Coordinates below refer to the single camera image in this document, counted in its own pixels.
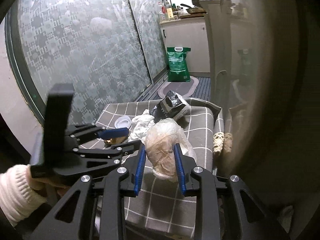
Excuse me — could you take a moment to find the narrow patterned glass sliding door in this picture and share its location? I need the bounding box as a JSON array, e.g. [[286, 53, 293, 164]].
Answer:
[[124, 0, 168, 83]]

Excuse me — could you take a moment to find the person's left hand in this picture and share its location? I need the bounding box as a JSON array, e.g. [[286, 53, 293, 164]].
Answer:
[[29, 174, 72, 191]]

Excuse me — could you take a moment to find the grey oval floor mat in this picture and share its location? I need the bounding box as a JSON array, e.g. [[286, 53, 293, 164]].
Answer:
[[158, 76, 200, 98]]

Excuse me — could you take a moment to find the white kitchen cabinet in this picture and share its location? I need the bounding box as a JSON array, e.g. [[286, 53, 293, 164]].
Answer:
[[159, 17, 211, 73]]

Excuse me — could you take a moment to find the large patterned glass sliding door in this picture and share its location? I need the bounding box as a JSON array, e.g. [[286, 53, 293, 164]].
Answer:
[[5, 0, 152, 127]]

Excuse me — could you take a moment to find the clear plastic bag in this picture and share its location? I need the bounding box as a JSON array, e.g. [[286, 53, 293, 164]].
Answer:
[[145, 118, 198, 182]]

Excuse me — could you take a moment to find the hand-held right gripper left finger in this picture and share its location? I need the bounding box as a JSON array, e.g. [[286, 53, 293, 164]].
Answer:
[[25, 144, 148, 240]]

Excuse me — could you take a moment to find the small white dish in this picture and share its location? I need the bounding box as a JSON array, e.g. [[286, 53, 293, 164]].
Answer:
[[115, 116, 132, 130]]

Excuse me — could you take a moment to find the fluffy spotted slipper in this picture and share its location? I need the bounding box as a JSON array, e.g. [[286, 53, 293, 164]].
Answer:
[[224, 132, 234, 156], [212, 132, 225, 155]]

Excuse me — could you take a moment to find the blue striped floor mat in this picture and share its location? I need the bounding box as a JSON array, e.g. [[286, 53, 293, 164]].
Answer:
[[150, 76, 212, 102]]

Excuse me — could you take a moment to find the black plastic wrapper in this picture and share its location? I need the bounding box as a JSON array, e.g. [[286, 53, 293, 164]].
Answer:
[[149, 106, 163, 123]]

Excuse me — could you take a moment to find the metal sliding door track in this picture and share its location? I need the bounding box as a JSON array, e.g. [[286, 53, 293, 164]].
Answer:
[[137, 72, 170, 102]]

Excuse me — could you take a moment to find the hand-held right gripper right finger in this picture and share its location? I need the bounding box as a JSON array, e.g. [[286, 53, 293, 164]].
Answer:
[[173, 143, 290, 240]]

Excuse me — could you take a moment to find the black frying pan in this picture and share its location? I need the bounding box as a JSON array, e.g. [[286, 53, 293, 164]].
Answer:
[[180, 3, 207, 14]]

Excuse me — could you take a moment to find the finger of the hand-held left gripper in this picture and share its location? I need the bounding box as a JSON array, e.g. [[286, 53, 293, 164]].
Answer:
[[65, 123, 130, 145], [74, 139, 143, 180]]

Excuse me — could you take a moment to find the black and white snack packet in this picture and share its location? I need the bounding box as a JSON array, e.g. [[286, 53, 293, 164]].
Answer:
[[159, 90, 192, 120]]

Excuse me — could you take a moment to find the grey checked cloth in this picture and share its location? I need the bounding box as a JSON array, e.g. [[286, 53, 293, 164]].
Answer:
[[77, 97, 225, 240]]

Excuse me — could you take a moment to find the crumpled white tissue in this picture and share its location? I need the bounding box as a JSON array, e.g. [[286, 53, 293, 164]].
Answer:
[[127, 109, 157, 143]]

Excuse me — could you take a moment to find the green rice bag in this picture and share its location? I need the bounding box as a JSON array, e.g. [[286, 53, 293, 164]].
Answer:
[[167, 46, 191, 82]]

